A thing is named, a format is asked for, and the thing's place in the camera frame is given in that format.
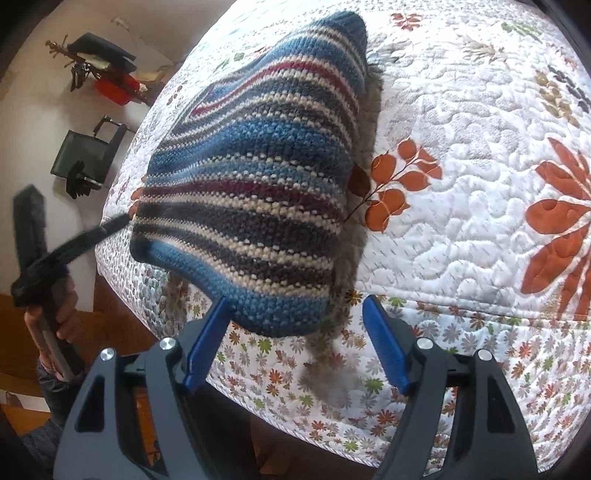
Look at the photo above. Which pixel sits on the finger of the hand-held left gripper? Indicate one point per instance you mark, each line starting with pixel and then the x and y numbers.
pixel 30 221
pixel 87 240

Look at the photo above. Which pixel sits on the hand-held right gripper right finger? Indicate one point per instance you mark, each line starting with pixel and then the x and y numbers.
pixel 383 346

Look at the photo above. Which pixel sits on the floral quilted bedspread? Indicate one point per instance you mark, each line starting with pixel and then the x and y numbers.
pixel 461 207

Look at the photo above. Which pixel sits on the person's left hand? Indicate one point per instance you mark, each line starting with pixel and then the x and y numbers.
pixel 67 314

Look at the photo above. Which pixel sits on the red hanging bag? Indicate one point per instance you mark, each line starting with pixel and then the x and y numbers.
pixel 116 90

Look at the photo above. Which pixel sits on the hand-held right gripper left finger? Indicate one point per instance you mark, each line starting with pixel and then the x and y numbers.
pixel 207 341

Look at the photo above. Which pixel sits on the striped knitted sweater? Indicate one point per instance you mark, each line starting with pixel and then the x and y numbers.
pixel 258 175

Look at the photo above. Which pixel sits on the person's left forearm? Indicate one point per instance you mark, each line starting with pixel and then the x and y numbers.
pixel 53 397

